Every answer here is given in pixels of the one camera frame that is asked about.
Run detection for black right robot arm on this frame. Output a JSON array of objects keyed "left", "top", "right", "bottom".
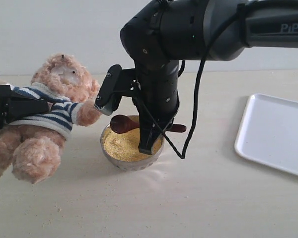
[{"left": 120, "top": 0, "right": 298, "bottom": 154}]

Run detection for steel bowl of yellow grain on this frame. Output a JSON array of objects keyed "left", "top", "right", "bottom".
[{"left": 100, "top": 125, "right": 164, "bottom": 171}]

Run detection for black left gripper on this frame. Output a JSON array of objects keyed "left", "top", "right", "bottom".
[{"left": 0, "top": 85, "right": 50, "bottom": 129}]

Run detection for brown teddy bear striped shirt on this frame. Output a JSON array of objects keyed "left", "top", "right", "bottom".
[{"left": 0, "top": 53, "right": 101, "bottom": 184}]

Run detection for white rectangular plastic tray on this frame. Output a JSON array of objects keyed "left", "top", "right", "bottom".
[{"left": 234, "top": 93, "right": 298, "bottom": 176}]

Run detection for dark red wooden spoon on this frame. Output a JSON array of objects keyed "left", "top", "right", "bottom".
[{"left": 110, "top": 115, "right": 187, "bottom": 134}]

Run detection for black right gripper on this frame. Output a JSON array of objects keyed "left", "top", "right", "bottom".
[{"left": 118, "top": 60, "right": 179, "bottom": 154}]

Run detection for black camera cable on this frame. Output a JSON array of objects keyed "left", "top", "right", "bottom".
[{"left": 131, "top": 9, "right": 239, "bottom": 160}]

